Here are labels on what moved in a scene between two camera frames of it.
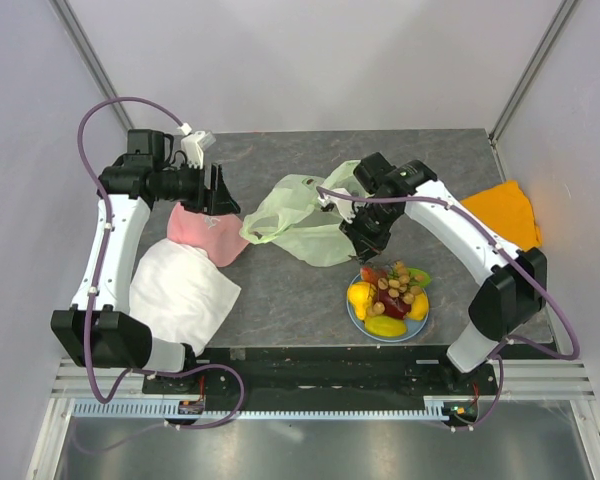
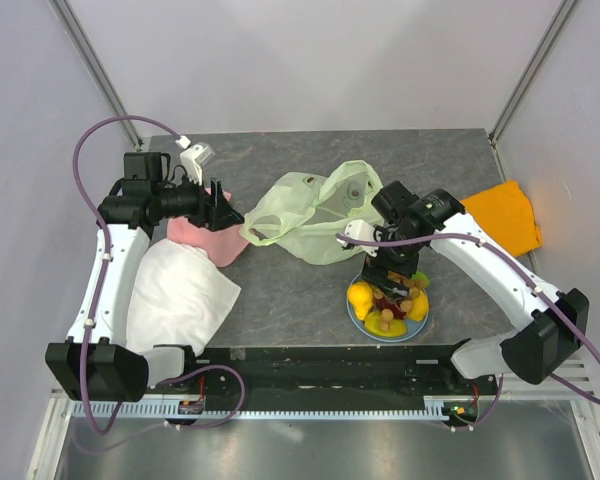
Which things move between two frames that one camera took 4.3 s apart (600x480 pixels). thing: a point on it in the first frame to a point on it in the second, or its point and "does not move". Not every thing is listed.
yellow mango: x=385 y=326 does not move
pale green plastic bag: x=287 y=213 does not move
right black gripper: x=362 y=238 to x=387 y=275
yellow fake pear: x=358 y=293 does not move
